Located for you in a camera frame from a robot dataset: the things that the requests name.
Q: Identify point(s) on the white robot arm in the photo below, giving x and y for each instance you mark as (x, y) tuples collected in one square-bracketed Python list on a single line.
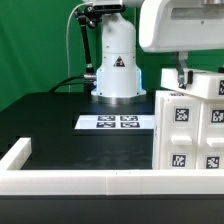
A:
[(118, 77)]

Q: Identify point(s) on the white cabinet door panel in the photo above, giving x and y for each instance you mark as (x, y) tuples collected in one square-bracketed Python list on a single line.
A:
[(179, 129), (210, 149)]

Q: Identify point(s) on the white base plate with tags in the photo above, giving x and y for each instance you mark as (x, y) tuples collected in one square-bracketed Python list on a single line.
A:
[(114, 122)]

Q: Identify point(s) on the white cabinet top block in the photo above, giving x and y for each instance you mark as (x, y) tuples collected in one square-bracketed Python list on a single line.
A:
[(199, 83)]

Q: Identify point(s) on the black camera bar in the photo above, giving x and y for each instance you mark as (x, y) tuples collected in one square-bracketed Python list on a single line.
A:
[(117, 8)]

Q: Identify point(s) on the white U-shaped workspace frame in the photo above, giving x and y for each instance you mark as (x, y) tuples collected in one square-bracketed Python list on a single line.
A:
[(14, 180)]

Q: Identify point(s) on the white cabinet body box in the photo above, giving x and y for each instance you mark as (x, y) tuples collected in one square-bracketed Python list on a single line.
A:
[(160, 97)]

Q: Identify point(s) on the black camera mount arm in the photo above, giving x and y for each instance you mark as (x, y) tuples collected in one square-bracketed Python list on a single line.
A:
[(86, 21)]

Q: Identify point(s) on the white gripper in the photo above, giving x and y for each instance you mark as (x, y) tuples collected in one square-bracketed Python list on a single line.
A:
[(181, 25)]

